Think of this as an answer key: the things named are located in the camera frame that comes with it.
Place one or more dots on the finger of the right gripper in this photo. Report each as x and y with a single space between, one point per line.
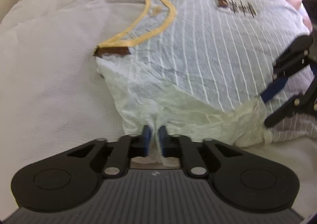
297 104
295 57

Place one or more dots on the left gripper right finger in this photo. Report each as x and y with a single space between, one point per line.
184 149

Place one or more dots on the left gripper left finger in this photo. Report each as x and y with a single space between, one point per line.
120 153

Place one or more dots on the striped grey t-shirt yellow collar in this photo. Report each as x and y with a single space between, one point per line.
199 66

